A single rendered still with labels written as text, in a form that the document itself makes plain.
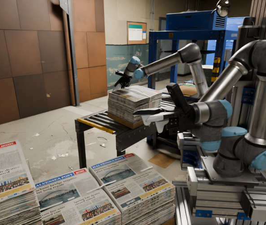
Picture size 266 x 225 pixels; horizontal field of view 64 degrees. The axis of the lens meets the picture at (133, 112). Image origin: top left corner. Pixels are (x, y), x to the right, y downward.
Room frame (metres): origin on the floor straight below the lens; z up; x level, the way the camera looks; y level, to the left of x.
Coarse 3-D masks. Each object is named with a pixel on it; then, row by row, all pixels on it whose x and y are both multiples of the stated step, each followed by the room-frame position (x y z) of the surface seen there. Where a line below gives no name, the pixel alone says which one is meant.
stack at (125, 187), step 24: (96, 168) 0.95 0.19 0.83; (120, 168) 0.95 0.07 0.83; (144, 168) 0.95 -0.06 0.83; (48, 192) 0.76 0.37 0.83; (72, 192) 0.77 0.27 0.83; (96, 192) 0.77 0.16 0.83; (120, 192) 0.76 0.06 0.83; (144, 192) 0.76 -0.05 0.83; (168, 192) 0.79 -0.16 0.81; (48, 216) 0.63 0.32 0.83; (72, 216) 0.63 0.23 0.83; (96, 216) 0.63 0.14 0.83; (120, 216) 0.65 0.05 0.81; (144, 216) 0.72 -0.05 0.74; (168, 216) 0.79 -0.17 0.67
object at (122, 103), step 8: (112, 96) 1.65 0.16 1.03; (120, 96) 1.60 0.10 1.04; (128, 96) 1.59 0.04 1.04; (136, 96) 1.61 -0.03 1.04; (112, 104) 1.64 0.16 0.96; (120, 104) 1.59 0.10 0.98; (128, 104) 1.54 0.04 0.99; (136, 104) 1.51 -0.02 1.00; (144, 104) 1.60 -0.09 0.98; (112, 112) 1.64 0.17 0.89; (120, 112) 1.59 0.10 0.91; (128, 112) 1.54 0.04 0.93; (128, 120) 1.53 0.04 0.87; (136, 120) 1.53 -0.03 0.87
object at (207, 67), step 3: (204, 66) 3.35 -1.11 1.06; (207, 66) 3.34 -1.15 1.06; (210, 66) 3.33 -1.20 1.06; (204, 69) 3.13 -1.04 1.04; (207, 69) 3.11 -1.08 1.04; (210, 69) 3.08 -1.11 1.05; (204, 72) 3.13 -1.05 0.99; (207, 72) 3.11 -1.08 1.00; (210, 72) 3.08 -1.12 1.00; (207, 75) 3.10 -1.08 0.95; (210, 75) 3.07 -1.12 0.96; (207, 78) 3.10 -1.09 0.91; (210, 78) 3.07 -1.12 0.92; (207, 81) 3.10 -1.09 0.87; (210, 81) 3.07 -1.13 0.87; (210, 84) 3.06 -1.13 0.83
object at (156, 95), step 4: (132, 88) 1.82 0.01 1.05; (136, 88) 1.83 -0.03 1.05; (140, 88) 1.84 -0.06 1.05; (144, 88) 1.85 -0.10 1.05; (148, 88) 1.86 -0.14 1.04; (144, 92) 1.74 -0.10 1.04; (148, 92) 1.74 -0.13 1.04; (152, 92) 1.74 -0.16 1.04; (156, 92) 1.75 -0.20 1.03; (160, 92) 1.77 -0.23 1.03; (152, 96) 1.67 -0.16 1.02; (156, 96) 1.72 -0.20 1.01; (160, 96) 1.77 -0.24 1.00; (152, 100) 1.68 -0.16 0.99; (156, 100) 1.72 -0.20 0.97; (160, 100) 1.77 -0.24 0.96; (152, 104) 1.68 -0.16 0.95; (156, 104) 1.73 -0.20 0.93; (160, 104) 1.78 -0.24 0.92
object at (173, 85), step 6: (168, 84) 0.70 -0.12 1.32; (174, 84) 0.68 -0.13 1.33; (168, 90) 0.69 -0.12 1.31; (174, 90) 0.67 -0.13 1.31; (180, 90) 0.67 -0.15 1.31; (174, 96) 0.68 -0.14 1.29; (180, 96) 0.67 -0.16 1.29; (174, 102) 0.71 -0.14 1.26; (180, 102) 0.67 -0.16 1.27; (186, 102) 0.68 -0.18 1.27; (186, 108) 0.68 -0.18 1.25
